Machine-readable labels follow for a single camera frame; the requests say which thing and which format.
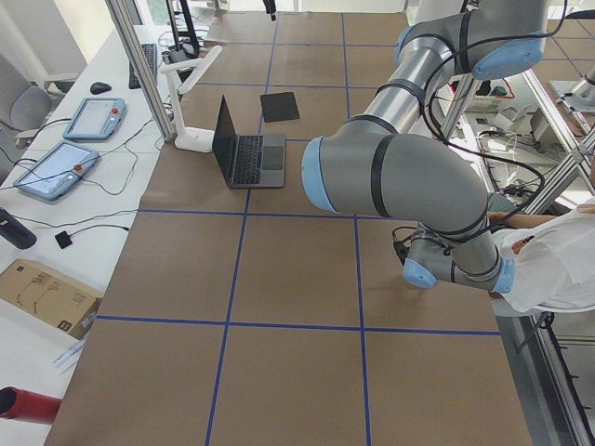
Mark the black mouse pad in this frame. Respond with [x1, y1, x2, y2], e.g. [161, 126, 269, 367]
[260, 92, 300, 123]

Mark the grey laptop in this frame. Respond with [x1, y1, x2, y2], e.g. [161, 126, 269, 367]
[212, 97, 285, 189]

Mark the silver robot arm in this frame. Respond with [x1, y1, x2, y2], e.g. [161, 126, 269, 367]
[301, 1, 548, 294]

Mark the white desk lamp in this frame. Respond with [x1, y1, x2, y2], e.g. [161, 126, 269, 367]
[159, 45, 223, 153]

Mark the dark desk mouse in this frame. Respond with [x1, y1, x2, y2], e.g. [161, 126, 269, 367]
[89, 82, 112, 95]

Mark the black keyboard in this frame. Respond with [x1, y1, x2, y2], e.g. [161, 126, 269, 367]
[127, 43, 158, 90]

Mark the upper blue teach pendant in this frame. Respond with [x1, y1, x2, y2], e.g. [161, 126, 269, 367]
[62, 97, 126, 142]

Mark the blue teach pendant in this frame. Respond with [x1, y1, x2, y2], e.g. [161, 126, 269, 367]
[62, 97, 126, 142]
[13, 140, 99, 201]

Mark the lower blue teach pendant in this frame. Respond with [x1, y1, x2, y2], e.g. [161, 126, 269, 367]
[13, 140, 99, 201]

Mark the grey office chair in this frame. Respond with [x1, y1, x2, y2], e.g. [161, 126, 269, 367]
[1, 56, 52, 149]

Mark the small black square pad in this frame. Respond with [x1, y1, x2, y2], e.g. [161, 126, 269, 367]
[54, 230, 73, 249]

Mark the cardboard box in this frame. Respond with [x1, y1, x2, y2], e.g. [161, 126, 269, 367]
[1, 259, 103, 339]

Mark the person in white shirt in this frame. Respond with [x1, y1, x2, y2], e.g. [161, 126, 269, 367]
[489, 197, 594, 313]

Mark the red cylinder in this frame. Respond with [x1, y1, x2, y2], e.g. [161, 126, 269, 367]
[1, 387, 62, 425]

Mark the aluminium frame post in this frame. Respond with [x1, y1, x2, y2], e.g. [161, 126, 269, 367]
[105, 0, 174, 142]

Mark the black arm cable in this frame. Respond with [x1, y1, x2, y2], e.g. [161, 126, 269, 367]
[390, 0, 571, 261]

